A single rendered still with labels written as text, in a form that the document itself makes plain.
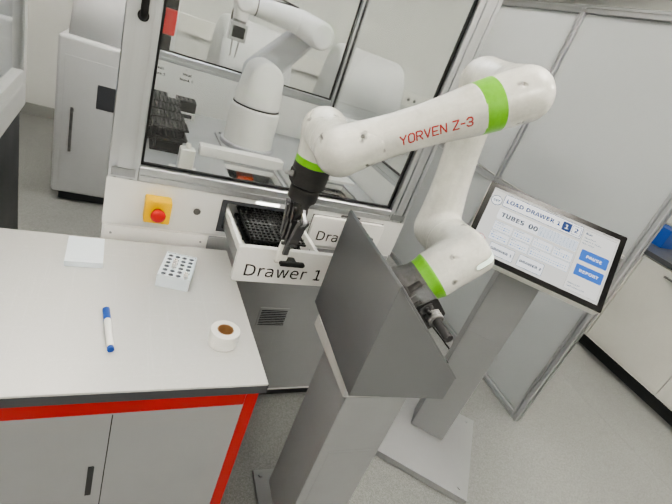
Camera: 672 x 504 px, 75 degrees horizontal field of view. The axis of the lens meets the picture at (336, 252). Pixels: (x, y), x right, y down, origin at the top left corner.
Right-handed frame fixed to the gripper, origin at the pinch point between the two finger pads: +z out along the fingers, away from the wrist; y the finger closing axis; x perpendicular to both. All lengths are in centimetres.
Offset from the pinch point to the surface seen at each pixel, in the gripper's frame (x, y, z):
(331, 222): 27.5, -27.7, 3.4
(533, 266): 93, 5, -7
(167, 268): -26.8, -9.2, 14.2
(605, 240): 117, 8, -23
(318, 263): 12.7, -1.7, 3.8
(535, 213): 98, -9, -21
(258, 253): -5.8, -2.2, 2.4
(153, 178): -31.3, -30.7, -1.6
